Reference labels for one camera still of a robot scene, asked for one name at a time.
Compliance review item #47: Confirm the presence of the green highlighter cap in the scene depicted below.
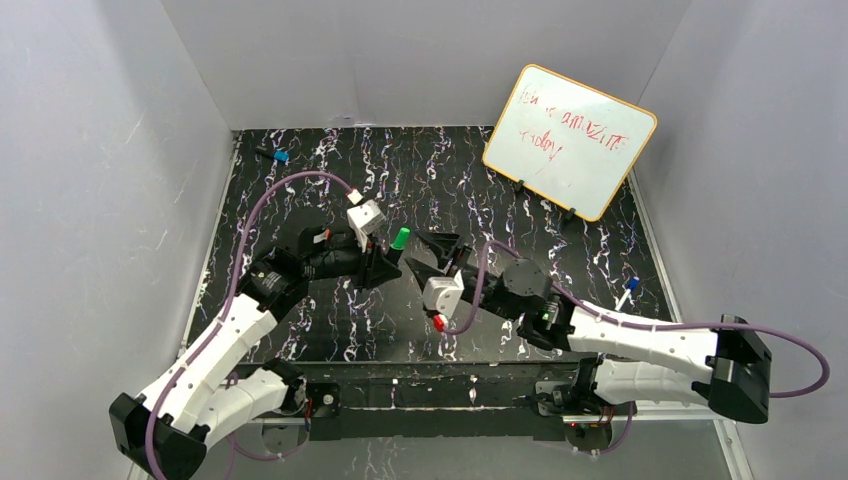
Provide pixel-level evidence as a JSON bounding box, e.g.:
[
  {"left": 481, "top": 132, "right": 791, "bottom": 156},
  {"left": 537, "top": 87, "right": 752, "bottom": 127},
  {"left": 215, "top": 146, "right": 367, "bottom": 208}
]
[{"left": 390, "top": 227, "right": 411, "bottom": 251}]

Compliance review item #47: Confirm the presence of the green black highlighter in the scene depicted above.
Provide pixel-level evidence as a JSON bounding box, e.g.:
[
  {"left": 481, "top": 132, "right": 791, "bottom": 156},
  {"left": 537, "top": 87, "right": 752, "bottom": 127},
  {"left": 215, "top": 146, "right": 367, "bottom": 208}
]
[{"left": 386, "top": 248, "right": 402, "bottom": 265}]

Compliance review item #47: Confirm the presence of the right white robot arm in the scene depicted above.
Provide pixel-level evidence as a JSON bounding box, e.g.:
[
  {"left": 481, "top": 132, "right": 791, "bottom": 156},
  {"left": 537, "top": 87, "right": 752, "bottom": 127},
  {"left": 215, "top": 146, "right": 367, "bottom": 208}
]
[{"left": 407, "top": 231, "right": 771, "bottom": 424}]

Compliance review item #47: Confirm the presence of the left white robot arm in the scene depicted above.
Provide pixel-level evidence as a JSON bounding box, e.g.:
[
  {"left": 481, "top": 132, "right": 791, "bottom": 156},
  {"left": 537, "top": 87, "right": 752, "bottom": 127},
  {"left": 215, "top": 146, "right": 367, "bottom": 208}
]
[{"left": 109, "top": 227, "right": 410, "bottom": 479}]

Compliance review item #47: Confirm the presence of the blue capped black marker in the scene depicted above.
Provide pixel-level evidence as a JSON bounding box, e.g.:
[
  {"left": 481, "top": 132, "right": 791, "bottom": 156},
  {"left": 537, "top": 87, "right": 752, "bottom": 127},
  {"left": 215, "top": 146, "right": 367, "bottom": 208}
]
[{"left": 255, "top": 147, "right": 290, "bottom": 163}]

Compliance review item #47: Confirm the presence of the yellow framed whiteboard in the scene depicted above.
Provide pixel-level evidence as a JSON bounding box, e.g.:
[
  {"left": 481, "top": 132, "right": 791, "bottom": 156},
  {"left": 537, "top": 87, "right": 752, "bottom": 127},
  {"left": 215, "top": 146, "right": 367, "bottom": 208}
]
[{"left": 482, "top": 64, "right": 658, "bottom": 222}]

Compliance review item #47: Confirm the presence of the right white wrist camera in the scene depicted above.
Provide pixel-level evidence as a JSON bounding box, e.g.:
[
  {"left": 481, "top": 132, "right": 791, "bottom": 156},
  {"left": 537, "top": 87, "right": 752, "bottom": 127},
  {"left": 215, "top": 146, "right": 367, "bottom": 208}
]
[{"left": 422, "top": 273, "right": 465, "bottom": 333}]

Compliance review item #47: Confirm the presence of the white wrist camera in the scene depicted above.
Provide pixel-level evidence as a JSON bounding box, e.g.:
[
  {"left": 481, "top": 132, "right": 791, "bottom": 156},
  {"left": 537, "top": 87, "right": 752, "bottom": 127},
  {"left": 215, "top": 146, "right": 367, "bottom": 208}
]
[
  {"left": 422, "top": 273, "right": 465, "bottom": 333},
  {"left": 346, "top": 188, "right": 386, "bottom": 253}
]

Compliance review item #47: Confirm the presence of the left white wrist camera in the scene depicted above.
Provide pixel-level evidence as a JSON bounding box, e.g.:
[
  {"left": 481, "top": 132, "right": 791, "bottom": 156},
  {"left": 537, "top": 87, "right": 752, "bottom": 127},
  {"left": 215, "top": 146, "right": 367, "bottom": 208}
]
[{"left": 346, "top": 188, "right": 386, "bottom": 253}]

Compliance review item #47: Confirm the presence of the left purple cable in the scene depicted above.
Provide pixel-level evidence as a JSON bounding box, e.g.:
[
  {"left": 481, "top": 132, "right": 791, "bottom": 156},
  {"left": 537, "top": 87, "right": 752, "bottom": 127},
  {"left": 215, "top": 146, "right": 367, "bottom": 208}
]
[{"left": 144, "top": 170, "right": 362, "bottom": 480}]

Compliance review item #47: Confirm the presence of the purple cable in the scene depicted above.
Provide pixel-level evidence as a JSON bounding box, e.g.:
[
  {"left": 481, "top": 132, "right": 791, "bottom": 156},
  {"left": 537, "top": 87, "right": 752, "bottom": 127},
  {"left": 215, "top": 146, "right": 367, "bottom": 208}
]
[
  {"left": 440, "top": 239, "right": 831, "bottom": 455},
  {"left": 144, "top": 170, "right": 362, "bottom": 480}
]

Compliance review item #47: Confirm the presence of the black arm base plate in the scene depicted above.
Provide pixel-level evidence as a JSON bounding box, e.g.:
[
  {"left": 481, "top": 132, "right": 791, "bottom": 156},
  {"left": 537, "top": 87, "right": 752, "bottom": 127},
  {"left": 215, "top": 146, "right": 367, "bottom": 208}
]
[{"left": 155, "top": 360, "right": 637, "bottom": 442}]

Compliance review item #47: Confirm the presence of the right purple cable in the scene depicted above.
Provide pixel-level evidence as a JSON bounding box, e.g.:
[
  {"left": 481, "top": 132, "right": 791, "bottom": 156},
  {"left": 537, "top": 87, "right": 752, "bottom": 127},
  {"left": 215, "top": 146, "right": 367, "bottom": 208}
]
[{"left": 440, "top": 239, "right": 831, "bottom": 455}]

